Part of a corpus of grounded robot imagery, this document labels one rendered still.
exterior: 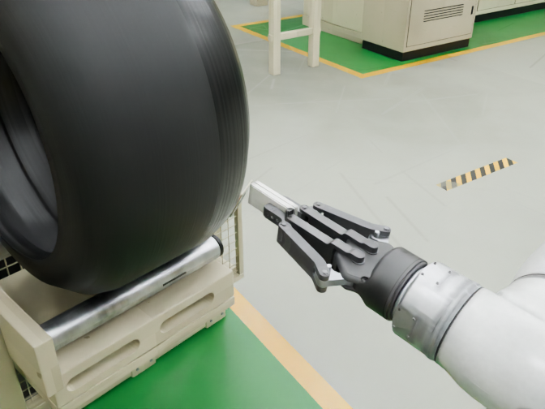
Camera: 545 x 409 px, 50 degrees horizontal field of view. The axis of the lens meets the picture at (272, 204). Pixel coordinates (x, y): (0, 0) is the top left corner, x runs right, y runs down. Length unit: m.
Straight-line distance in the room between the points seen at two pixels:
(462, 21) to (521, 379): 5.33
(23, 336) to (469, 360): 0.58
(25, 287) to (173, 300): 0.33
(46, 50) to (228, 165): 0.27
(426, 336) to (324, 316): 1.70
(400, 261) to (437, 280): 0.04
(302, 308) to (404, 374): 0.47
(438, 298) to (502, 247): 2.25
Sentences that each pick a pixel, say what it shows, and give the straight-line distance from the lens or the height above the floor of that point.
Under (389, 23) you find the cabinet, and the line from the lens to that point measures 5.39.
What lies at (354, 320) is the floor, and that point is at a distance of 2.27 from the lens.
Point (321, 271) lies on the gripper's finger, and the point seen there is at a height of 1.13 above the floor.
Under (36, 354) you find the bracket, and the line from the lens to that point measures 0.86.
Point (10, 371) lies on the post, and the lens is 1.01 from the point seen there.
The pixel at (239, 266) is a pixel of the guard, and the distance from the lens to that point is 1.92.
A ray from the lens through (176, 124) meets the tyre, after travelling 0.73.
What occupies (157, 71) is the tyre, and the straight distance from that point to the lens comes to 0.72.
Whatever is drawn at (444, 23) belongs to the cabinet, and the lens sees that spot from 5.60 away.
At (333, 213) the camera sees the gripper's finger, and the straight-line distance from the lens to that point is 0.70.
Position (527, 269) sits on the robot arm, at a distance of 0.67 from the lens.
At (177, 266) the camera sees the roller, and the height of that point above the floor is 0.91.
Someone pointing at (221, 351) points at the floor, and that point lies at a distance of 2.14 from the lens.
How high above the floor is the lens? 1.50
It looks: 30 degrees down
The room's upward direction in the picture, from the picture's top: straight up
